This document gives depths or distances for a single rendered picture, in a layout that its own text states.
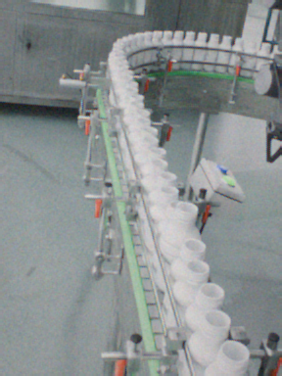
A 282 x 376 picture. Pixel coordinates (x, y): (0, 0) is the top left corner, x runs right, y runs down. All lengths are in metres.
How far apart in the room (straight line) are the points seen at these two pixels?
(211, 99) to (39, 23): 1.91
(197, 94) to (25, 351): 1.32
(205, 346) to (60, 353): 1.61
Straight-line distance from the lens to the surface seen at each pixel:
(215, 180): 1.23
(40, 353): 2.35
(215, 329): 0.76
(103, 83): 1.92
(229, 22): 6.38
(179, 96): 2.54
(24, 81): 4.29
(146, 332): 0.98
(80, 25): 4.17
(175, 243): 0.94
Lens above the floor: 1.65
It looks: 23 degrees down
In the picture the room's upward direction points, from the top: 10 degrees clockwise
